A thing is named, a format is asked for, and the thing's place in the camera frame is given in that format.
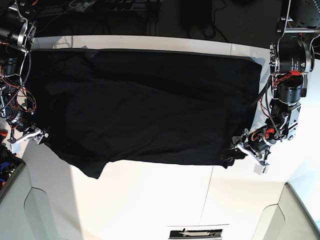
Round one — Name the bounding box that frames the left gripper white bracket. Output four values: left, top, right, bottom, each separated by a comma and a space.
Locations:
221, 128, 272, 168

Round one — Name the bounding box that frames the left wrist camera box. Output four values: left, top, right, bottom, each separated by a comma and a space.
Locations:
253, 163, 269, 175

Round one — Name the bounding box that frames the bin of colourful items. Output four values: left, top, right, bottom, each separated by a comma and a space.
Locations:
0, 143, 26, 201

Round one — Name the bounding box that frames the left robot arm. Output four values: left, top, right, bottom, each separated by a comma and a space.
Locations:
221, 0, 320, 168

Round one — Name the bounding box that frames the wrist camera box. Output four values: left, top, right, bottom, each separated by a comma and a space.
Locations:
9, 142, 21, 154
253, 163, 269, 175

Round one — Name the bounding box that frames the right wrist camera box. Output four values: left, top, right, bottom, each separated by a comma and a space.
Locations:
9, 142, 21, 154

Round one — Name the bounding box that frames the printed paper label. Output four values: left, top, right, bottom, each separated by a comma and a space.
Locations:
168, 224, 230, 240

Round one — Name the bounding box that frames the black graphic t-shirt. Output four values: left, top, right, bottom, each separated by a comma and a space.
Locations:
26, 50, 262, 179

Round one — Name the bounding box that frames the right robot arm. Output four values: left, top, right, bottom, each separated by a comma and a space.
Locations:
0, 0, 49, 147

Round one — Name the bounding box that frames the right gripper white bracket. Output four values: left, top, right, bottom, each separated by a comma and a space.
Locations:
7, 128, 52, 145

